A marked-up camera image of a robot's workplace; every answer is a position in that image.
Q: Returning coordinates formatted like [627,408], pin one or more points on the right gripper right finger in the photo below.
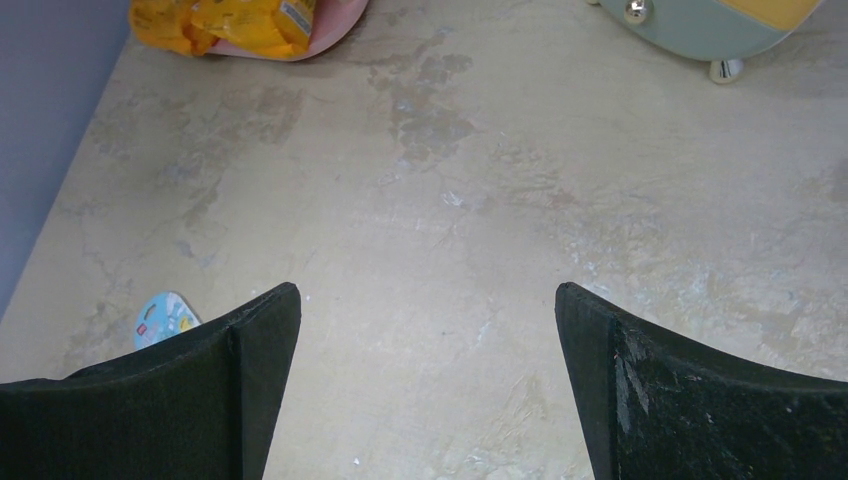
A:
[654,404]

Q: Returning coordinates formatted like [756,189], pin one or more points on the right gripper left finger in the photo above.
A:
[203,404]

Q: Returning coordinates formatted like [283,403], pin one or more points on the orange gummy candy bag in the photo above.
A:
[278,29]
[167,25]

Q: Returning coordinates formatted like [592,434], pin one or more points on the pink three-tier shelf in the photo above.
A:
[333,20]

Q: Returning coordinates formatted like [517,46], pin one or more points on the blue toy blister pack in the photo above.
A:
[165,315]

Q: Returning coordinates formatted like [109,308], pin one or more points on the round pastel drawer cabinet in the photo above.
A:
[722,33]

